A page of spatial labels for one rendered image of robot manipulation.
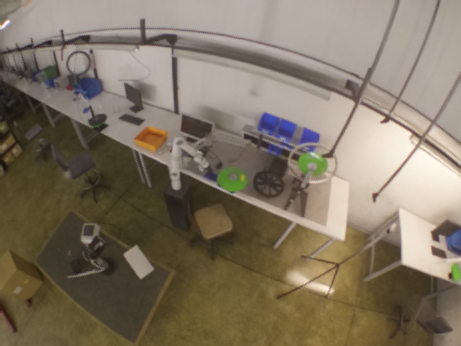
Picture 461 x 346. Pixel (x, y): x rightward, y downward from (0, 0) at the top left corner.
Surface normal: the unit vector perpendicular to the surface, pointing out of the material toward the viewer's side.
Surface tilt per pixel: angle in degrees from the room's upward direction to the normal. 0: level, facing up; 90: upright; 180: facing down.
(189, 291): 0
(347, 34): 90
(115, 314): 0
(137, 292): 0
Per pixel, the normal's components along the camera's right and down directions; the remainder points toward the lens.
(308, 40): -0.42, 0.66
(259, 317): 0.11, -0.65
